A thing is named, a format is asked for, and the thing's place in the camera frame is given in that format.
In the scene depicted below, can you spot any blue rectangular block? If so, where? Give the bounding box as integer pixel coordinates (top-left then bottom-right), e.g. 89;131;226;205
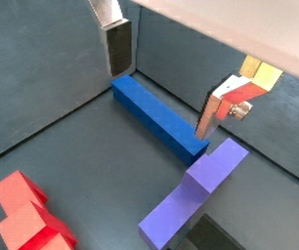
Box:
112;75;209;166

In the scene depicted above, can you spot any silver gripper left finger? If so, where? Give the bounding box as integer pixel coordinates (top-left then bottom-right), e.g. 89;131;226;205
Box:
88;0;132;76

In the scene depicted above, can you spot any purple stepped block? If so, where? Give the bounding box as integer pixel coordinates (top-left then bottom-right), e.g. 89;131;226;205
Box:
138;139;248;250

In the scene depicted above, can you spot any black angle bracket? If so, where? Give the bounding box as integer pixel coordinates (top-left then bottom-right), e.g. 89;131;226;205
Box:
174;214;246;250

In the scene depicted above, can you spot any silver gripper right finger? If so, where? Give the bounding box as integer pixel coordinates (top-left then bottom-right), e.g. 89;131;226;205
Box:
196;56;282;140

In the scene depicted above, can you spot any red cross-shaped block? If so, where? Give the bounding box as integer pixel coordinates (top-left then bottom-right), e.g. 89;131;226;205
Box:
0;171;77;250

